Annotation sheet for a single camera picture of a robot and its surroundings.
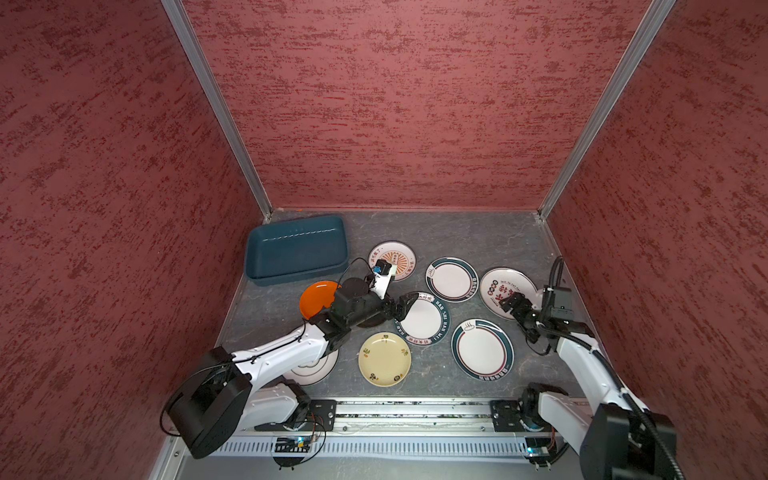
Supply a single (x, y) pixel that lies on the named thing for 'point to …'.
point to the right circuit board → (537, 447)
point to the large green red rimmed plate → (483, 349)
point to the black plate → (374, 321)
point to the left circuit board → (293, 445)
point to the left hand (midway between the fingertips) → (405, 291)
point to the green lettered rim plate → (425, 322)
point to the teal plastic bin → (293, 251)
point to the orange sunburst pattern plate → (398, 254)
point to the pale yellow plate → (384, 359)
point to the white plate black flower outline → (315, 371)
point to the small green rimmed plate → (452, 279)
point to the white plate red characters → (501, 283)
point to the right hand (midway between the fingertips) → (504, 314)
